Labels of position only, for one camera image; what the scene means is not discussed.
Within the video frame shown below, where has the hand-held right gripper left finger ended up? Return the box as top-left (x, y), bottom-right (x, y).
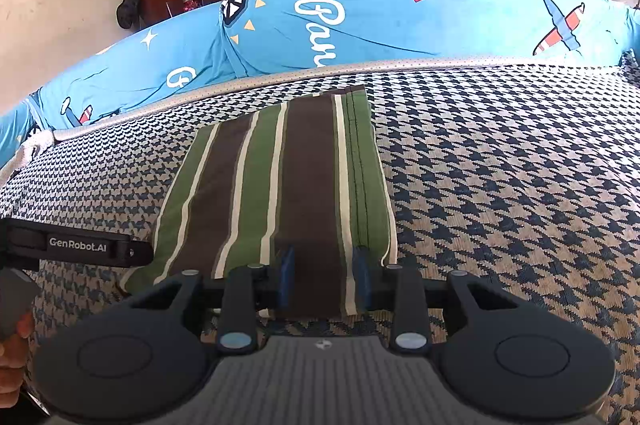
top-left (130, 246), bottom-right (297, 353)

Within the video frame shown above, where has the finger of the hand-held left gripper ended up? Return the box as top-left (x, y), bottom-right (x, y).
top-left (126, 240), bottom-right (154, 268)

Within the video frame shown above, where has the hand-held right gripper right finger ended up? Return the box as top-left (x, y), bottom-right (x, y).
top-left (351, 246), bottom-right (524, 353)

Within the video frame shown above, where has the blue printed bolster cushion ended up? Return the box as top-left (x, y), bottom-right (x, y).
top-left (0, 0), bottom-right (640, 170)

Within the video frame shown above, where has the green brown striped t-shirt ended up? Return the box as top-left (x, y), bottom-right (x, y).
top-left (120, 85), bottom-right (399, 320)

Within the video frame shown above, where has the houndstooth sofa cover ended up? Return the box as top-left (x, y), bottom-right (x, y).
top-left (0, 58), bottom-right (640, 425)

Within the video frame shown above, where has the person's left hand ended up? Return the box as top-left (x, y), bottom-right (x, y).
top-left (0, 312), bottom-right (36, 399)

